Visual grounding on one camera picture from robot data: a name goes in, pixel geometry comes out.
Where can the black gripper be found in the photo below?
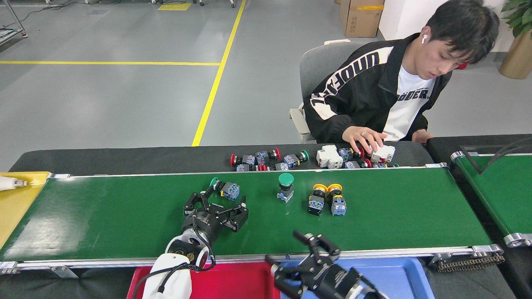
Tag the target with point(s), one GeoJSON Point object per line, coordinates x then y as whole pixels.
{"type": "Point", "coordinates": [332, 280]}
{"type": "Point", "coordinates": [205, 224]}

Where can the red push button switch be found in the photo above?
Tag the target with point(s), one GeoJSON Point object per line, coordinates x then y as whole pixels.
{"type": "Point", "coordinates": [248, 160]}
{"type": "Point", "coordinates": [282, 167]}
{"type": "Point", "coordinates": [346, 153]}
{"type": "Point", "coordinates": [242, 167]}
{"type": "Point", "coordinates": [352, 165]}
{"type": "Point", "coordinates": [262, 157]}

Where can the yellow push button switch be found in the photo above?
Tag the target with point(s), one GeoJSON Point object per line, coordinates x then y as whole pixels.
{"type": "Point", "coordinates": [338, 205]}
{"type": "Point", "coordinates": [316, 205]}

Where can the green mushroom push button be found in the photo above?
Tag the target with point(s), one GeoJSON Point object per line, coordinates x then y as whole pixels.
{"type": "Point", "coordinates": [285, 179]}

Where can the green push button switch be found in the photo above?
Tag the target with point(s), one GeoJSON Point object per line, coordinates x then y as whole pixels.
{"type": "Point", "coordinates": [380, 165]}
{"type": "Point", "coordinates": [291, 161]}

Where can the white circuit breaker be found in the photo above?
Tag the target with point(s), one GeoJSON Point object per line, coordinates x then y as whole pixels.
{"type": "Point", "coordinates": [328, 157]}
{"type": "Point", "coordinates": [386, 154]}

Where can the green conveyor belt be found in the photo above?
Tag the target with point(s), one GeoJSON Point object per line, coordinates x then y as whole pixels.
{"type": "Point", "coordinates": [124, 216]}
{"type": "Point", "coordinates": [498, 195]}

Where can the yellow plastic tray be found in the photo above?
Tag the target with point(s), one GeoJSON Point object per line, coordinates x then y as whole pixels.
{"type": "Point", "coordinates": [16, 207]}

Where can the person's right hand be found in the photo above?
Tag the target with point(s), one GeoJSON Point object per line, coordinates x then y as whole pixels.
{"type": "Point", "coordinates": [365, 137]}

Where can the person's left hand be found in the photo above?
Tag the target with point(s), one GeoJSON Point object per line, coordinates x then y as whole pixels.
{"type": "Point", "coordinates": [422, 136]}

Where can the red plastic bin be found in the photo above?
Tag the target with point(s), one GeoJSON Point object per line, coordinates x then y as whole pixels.
{"type": "Point", "coordinates": [232, 282]}

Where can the blue plastic bin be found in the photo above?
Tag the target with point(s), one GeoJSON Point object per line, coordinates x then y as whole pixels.
{"type": "Point", "coordinates": [399, 278]}

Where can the grey office chair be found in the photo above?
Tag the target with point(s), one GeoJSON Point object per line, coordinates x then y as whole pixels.
{"type": "Point", "coordinates": [320, 66]}

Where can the person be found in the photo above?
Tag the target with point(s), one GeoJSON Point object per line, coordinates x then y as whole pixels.
{"type": "Point", "coordinates": [353, 95]}

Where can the white light bulb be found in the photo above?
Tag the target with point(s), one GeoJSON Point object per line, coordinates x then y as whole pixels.
{"type": "Point", "coordinates": [6, 182]}

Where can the brown cardboard box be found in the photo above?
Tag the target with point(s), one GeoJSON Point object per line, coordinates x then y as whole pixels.
{"type": "Point", "coordinates": [361, 18]}

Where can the red fire extinguisher box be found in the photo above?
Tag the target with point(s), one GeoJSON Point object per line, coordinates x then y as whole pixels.
{"type": "Point", "coordinates": [461, 66]}

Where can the white metal rack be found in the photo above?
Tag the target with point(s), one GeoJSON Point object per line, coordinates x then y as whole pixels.
{"type": "Point", "coordinates": [8, 35]}

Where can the potted plant tan pot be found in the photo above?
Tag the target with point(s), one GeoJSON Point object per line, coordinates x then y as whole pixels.
{"type": "Point", "coordinates": [517, 58]}

